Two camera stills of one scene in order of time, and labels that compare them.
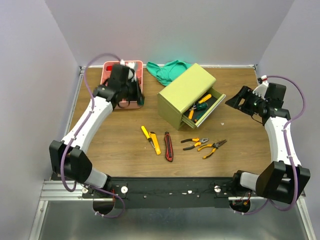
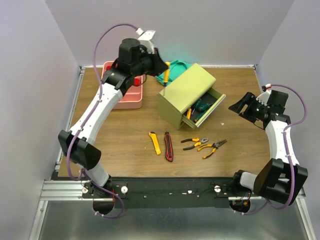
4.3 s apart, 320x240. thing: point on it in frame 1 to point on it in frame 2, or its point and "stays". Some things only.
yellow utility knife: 155,142 stays
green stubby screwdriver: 141,101 to 199,105
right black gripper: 246,98 to 249,107
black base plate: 174,192 stays
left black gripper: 138,94 to 159,66
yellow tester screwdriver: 147,135 to 166,74
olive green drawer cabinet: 190,98 stays
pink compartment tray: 107,67 stays
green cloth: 170,72 stays
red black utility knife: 168,147 stays
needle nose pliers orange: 215,145 stays
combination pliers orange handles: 199,141 stays
